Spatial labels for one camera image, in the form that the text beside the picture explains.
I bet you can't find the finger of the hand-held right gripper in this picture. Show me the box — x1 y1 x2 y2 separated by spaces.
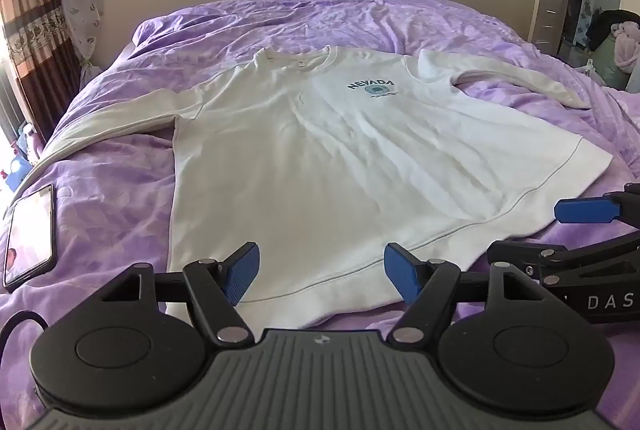
553 183 640 229
486 234 640 287

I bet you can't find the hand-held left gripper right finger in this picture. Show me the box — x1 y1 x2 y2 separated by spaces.
383 243 553 346

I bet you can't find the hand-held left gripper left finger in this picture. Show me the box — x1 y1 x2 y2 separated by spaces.
95 241 262 346

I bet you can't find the white printed sweatshirt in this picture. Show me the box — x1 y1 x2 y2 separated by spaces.
31 44 615 331

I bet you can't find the pink plush cloth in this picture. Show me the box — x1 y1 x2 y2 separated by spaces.
612 22 640 73

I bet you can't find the dark cloth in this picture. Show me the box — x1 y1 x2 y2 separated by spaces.
585 8 640 53

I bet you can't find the black smartphone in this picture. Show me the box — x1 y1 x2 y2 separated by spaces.
2 183 56 289

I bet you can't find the purple bed blanket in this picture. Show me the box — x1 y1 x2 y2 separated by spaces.
0 0 640 430

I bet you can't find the brown patterned curtain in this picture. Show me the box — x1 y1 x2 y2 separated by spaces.
0 0 83 145

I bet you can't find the black cable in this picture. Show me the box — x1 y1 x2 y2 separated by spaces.
0 310 48 353

